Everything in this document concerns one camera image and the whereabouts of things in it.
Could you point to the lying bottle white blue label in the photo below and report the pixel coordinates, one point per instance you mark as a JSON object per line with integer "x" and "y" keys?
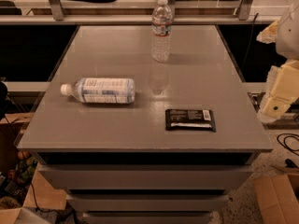
{"x": 101, "y": 90}

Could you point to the clear water bottle red label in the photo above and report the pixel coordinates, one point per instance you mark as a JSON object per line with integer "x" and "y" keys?
{"x": 161, "y": 24}

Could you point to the cardboard box right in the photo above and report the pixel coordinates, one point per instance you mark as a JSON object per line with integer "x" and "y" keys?
{"x": 278, "y": 198}

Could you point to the grey drawer cabinet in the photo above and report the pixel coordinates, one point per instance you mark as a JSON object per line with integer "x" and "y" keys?
{"x": 118, "y": 164}

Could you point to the black snack bar wrapper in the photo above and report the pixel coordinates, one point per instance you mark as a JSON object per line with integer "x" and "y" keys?
{"x": 191, "y": 119}

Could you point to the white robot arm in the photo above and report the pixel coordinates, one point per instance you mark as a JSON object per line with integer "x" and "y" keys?
{"x": 287, "y": 43}

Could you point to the cardboard box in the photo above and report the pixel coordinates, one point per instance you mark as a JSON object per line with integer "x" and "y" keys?
{"x": 278, "y": 198}
{"x": 41, "y": 200}

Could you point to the white desk background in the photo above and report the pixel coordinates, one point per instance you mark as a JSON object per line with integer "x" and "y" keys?
{"x": 144, "y": 7}

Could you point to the cardboard box left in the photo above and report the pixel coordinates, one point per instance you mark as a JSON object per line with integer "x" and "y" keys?
{"x": 41, "y": 200}

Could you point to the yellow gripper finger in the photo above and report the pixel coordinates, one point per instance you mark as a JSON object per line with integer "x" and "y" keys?
{"x": 282, "y": 90}
{"x": 269, "y": 34}

